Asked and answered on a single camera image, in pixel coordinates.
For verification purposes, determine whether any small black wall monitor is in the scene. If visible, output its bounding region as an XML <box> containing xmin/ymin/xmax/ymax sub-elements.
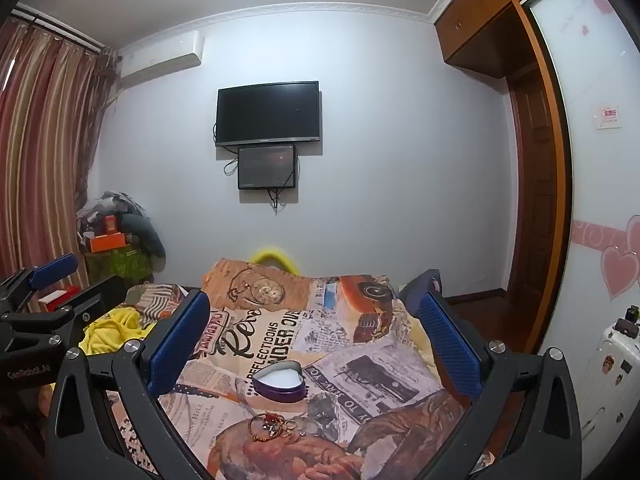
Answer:
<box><xmin>237</xmin><ymin>145</ymin><xmax>299</xmax><ymax>191</ymax></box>

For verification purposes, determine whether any dark blue bag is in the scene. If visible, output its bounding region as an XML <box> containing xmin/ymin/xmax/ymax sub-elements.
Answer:
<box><xmin>397</xmin><ymin>269</ymin><xmax>444</xmax><ymax>311</ymax></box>

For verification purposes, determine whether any striped brown cloth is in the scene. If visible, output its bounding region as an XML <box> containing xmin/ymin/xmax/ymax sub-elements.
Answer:
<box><xmin>125</xmin><ymin>284</ymin><xmax>186</xmax><ymax>331</ymax></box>

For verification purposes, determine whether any green patterned cloth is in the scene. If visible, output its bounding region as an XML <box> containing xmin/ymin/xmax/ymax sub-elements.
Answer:
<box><xmin>85</xmin><ymin>247</ymin><xmax>153</xmax><ymax>286</ymax></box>

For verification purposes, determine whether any dark grey jacket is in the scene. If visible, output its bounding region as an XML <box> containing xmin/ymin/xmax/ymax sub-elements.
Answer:
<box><xmin>122</xmin><ymin>214</ymin><xmax>167</xmax><ymax>272</ymax></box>

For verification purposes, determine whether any grey clutter pile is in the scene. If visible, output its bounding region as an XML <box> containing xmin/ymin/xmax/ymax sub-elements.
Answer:
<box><xmin>77</xmin><ymin>191</ymin><xmax>147</xmax><ymax>235</ymax></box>

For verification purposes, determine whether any small dark device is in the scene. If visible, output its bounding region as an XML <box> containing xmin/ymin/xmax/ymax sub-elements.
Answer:
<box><xmin>615</xmin><ymin>305</ymin><xmax>640</xmax><ymax>339</ymax></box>

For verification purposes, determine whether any wooden overhead cabinet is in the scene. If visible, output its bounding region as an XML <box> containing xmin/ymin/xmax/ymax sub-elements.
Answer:
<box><xmin>434</xmin><ymin>0</ymin><xmax>576</xmax><ymax>78</ymax></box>

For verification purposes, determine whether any heart-shaped tin box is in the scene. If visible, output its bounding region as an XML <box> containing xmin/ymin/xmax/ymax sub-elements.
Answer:
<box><xmin>251</xmin><ymin>361</ymin><xmax>306</xmax><ymax>403</ymax></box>

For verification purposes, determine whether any red string bracelet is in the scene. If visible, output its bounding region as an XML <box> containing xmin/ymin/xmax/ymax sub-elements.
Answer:
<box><xmin>249</xmin><ymin>412</ymin><xmax>287</xmax><ymax>443</ymax></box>

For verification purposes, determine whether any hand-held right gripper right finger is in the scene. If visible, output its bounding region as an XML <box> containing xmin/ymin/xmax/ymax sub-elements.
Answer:
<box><xmin>417</xmin><ymin>290</ymin><xmax>583</xmax><ymax>480</ymax></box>

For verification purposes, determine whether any yellow plastic object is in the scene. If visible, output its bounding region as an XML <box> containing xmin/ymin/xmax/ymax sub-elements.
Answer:
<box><xmin>250</xmin><ymin>246</ymin><xmax>301</xmax><ymax>276</ymax></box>

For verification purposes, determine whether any printed newspaper pattern blanket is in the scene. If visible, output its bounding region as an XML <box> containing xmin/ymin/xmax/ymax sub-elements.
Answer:
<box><xmin>105</xmin><ymin>257</ymin><xmax>501</xmax><ymax>480</ymax></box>

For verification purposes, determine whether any striped red curtain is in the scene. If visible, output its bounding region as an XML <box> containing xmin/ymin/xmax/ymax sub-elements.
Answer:
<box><xmin>0</xmin><ymin>7</ymin><xmax>121</xmax><ymax>281</ymax></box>

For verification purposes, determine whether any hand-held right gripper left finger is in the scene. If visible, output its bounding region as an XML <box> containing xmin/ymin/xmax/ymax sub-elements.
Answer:
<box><xmin>46</xmin><ymin>290</ymin><xmax>216</xmax><ymax>480</ymax></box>

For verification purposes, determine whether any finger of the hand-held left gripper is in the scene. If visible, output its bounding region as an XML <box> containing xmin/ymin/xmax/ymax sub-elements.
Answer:
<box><xmin>0</xmin><ymin>275</ymin><xmax>129</xmax><ymax>356</ymax></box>
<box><xmin>0</xmin><ymin>253</ymin><xmax>80</xmax><ymax>317</ymax></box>

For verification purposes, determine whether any red white paper sticker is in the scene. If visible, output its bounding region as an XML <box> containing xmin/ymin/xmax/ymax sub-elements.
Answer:
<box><xmin>595</xmin><ymin>105</ymin><xmax>621</xmax><ymax>129</ymax></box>

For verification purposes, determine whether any white air conditioner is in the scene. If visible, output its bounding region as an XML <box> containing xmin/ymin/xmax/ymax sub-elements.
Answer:
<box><xmin>119</xmin><ymin>30</ymin><xmax>206</xmax><ymax>90</ymax></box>

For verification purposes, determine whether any orange box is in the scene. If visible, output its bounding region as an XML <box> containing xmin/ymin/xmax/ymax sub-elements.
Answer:
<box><xmin>85</xmin><ymin>232</ymin><xmax>128</xmax><ymax>254</ymax></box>

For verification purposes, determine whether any yellow cloth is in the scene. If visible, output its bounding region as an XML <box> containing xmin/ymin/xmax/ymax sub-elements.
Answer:
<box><xmin>80</xmin><ymin>307</ymin><xmax>161</xmax><ymax>356</ymax></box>

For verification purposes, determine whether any white suitcase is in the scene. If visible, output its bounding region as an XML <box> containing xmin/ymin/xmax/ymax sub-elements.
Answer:
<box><xmin>582</xmin><ymin>322</ymin><xmax>640</xmax><ymax>456</ymax></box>

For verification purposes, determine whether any red white box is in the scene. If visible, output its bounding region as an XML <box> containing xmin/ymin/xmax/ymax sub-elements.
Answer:
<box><xmin>37</xmin><ymin>286</ymin><xmax>81</xmax><ymax>314</ymax></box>

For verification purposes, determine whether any white sliding wardrobe door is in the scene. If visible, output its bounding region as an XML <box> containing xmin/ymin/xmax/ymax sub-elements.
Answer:
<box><xmin>525</xmin><ymin>0</ymin><xmax>640</xmax><ymax>356</ymax></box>

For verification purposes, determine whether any pink heart decal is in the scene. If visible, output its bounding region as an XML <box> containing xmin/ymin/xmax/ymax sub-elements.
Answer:
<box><xmin>600</xmin><ymin>215</ymin><xmax>640</xmax><ymax>301</ymax></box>

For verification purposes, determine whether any black wall television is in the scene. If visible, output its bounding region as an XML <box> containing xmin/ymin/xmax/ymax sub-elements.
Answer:
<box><xmin>215</xmin><ymin>81</ymin><xmax>321</xmax><ymax>148</ymax></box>

